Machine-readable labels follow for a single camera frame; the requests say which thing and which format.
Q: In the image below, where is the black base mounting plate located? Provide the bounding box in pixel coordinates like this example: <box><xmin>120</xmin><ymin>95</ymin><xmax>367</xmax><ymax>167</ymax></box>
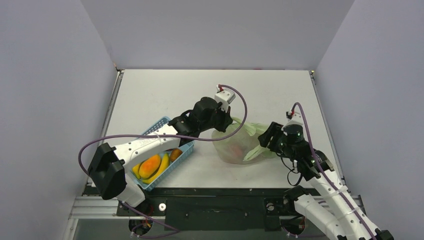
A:
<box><xmin>82</xmin><ymin>187</ymin><xmax>349</xmax><ymax>233</ymax></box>

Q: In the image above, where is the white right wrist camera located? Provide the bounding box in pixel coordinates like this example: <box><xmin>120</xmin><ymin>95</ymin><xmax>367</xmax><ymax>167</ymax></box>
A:
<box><xmin>285</xmin><ymin>111</ymin><xmax>304</xmax><ymax>126</ymax></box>

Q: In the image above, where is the light green plastic bag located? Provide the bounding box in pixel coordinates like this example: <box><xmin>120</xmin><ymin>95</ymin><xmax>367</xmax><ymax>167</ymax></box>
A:
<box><xmin>212</xmin><ymin>121</ymin><xmax>277</xmax><ymax>165</ymax></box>

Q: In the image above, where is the light blue perforated basket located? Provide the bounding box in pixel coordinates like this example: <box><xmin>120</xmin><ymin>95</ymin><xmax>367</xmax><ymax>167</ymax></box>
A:
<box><xmin>127</xmin><ymin>116</ymin><xmax>195</xmax><ymax>192</ymax></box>

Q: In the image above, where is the yellow fake banana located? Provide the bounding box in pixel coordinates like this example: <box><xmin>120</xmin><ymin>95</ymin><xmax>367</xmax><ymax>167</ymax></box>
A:
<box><xmin>132</xmin><ymin>163</ymin><xmax>141</xmax><ymax>179</ymax></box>
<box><xmin>141</xmin><ymin>153</ymin><xmax>171</xmax><ymax>185</ymax></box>

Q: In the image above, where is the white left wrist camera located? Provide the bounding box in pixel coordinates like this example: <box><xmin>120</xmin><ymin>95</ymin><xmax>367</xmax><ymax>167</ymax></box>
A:
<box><xmin>214</xmin><ymin>84</ymin><xmax>236</xmax><ymax>113</ymax></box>

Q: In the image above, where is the brown fake kiwi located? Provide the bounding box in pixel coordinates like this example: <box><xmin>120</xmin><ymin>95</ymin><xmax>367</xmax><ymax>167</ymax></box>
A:
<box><xmin>169</xmin><ymin>148</ymin><xmax>183</xmax><ymax>163</ymax></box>

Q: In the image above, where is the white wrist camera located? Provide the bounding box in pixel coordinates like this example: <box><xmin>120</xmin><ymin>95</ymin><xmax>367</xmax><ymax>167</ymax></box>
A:
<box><xmin>285</xmin><ymin>111</ymin><xmax>304</xmax><ymax>126</ymax></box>
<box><xmin>214</xmin><ymin>84</ymin><xmax>236</xmax><ymax>113</ymax></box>

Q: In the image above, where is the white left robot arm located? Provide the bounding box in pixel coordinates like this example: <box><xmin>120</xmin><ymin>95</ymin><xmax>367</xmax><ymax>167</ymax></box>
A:
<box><xmin>88</xmin><ymin>90</ymin><xmax>235</xmax><ymax>215</ymax></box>

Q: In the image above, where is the orange fake mango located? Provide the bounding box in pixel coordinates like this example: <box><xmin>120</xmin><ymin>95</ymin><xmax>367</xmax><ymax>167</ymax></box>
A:
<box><xmin>138</xmin><ymin>154</ymin><xmax>162</xmax><ymax>179</ymax></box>

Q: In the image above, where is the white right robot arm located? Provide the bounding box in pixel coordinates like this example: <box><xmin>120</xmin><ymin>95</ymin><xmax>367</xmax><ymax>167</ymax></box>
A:
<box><xmin>258</xmin><ymin>122</ymin><xmax>394</xmax><ymax>240</ymax></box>

